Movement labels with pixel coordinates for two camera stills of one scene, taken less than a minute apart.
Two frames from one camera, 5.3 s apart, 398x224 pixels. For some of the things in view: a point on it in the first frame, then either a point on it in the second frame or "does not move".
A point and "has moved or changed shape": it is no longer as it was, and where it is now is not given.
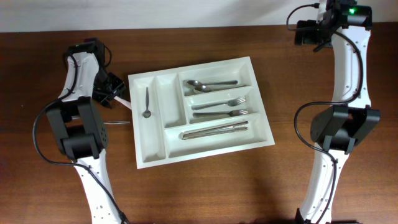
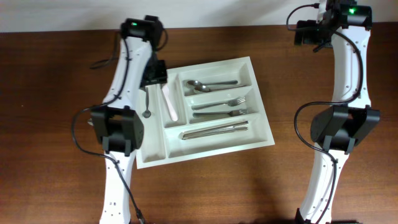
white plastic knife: (126, 103) has moved or changed shape
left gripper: (119, 87) -> (162, 78)
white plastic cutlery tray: (196, 111) does not move
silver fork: (232, 102) does not move
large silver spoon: (196, 83) does not move
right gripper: (309, 26) does not move
